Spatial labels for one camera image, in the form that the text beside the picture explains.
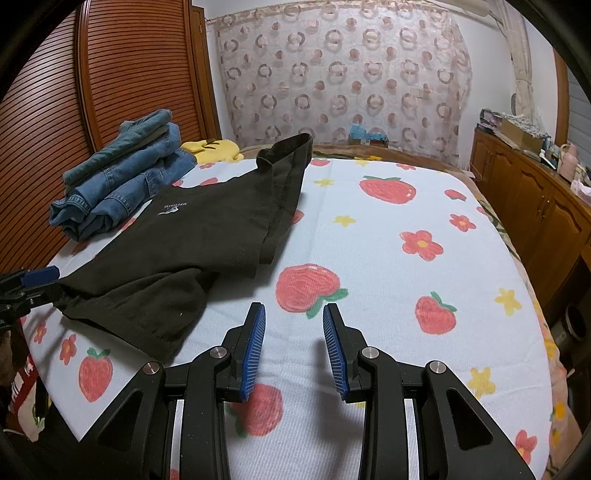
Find strawberry printed blanket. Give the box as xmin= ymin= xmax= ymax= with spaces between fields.
xmin=18 ymin=157 xmax=555 ymax=480

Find yellow plush toy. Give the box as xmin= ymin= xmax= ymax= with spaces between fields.
xmin=180 ymin=136 xmax=245 ymax=164

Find black pants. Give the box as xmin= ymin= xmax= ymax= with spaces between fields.
xmin=51 ymin=134 xmax=315 ymax=365

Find dark trash bin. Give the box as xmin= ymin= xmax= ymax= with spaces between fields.
xmin=551 ymin=302 xmax=590 ymax=357

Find grey window blind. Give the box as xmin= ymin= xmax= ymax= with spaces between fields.
xmin=567 ymin=69 xmax=591 ymax=151

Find wooden cabinet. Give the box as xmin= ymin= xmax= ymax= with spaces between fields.
xmin=470 ymin=127 xmax=591 ymax=319

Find dark patterned box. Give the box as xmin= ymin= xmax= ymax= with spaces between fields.
xmin=478 ymin=108 xmax=505 ymax=133

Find blue denim jeans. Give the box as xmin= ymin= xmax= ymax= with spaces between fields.
xmin=50 ymin=124 xmax=199 ymax=241

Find ring patterned curtain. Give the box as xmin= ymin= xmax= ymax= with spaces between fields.
xmin=210 ymin=0 xmax=474 ymax=162

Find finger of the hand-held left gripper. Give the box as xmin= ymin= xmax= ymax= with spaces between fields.
xmin=0 ymin=288 xmax=60 ymax=326
xmin=0 ymin=267 xmax=62 ymax=296

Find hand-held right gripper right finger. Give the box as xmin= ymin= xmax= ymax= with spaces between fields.
xmin=322 ymin=302 xmax=536 ymax=480

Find teal folded jeans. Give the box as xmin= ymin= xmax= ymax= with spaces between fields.
xmin=62 ymin=109 xmax=174 ymax=185

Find tied beige curtain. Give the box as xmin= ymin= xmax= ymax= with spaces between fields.
xmin=489 ymin=0 xmax=539 ymax=121

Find person's dark printed clothing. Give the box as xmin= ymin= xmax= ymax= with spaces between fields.
xmin=0 ymin=330 xmax=52 ymax=445

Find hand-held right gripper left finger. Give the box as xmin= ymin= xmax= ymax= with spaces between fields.
xmin=76 ymin=302 xmax=267 ymax=480

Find cardboard box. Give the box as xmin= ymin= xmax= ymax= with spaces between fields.
xmin=501 ymin=117 xmax=544 ymax=154

